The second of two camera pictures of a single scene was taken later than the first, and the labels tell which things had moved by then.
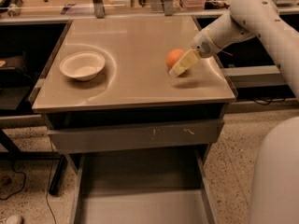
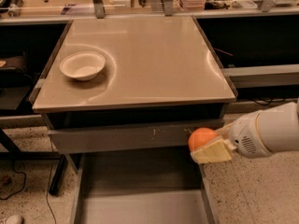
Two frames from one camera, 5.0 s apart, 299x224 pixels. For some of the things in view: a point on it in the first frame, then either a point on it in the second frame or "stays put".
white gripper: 202,44 → 244,136
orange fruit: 173,56 → 199,136
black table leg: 57,175 stays put
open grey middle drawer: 147,187 stays put
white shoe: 14,219 stays put
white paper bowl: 82,65 stays put
